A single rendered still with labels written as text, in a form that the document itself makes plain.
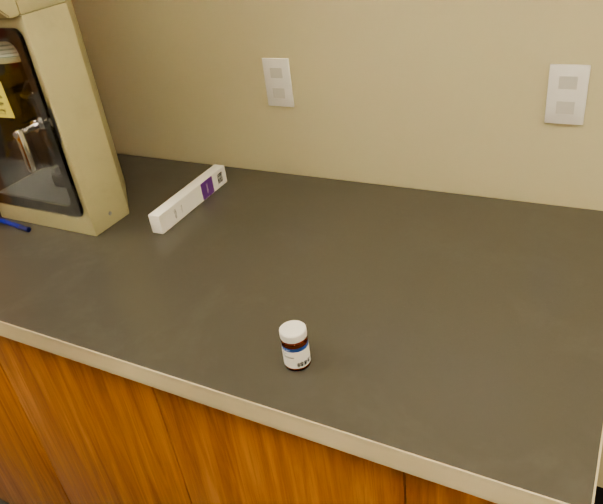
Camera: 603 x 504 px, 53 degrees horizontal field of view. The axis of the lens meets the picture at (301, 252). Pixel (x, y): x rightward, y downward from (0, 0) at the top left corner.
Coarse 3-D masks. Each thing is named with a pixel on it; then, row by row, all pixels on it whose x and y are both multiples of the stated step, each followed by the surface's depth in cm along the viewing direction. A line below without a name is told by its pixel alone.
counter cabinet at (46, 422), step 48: (0, 336) 122; (0, 384) 135; (48, 384) 123; (96, 384) 113; (144, 384) 105; (0, 432) 151; (48, 432) 136; (96, 432) 124; (144, 432) 114; (192, 432) 106; (240, 432) 98; (0, 480) 171; (48, 480) 153; (96, 480) 138; (144, 480) 125; (192, 480) 115; (240, 480) 106; (288, 480) 99; (336, 480) 92; (384, 480) 87
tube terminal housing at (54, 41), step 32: (32, 0) 112; (64, 0) 118; (32, 32) 113; (64, 32) 119; (64, 64) 120; (64, 96) 122; (96, 96) 135; (64, 128) 123; (96, 128) 130; (96, 160) 132; (96, 192) 133; (64, 224) 139; (96, 224) 135
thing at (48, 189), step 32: (0, 32) 113; (0, 64) 118; (32, 64) 115; (32, 96) 119; (0, 128) 129; (0, 160) 135; (64, 160) 125; (0, 192) 142; (32, 192) 136; (64, 192) 130
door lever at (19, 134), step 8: (32, 120) 122; (24, 128) 120; (32, 128) 122; (16, 136) 119; (24, 136) 120; (24, 144) 120; (24, 152) 121; (24, 160) 122; (32, 160) 123; (32, 168) 123
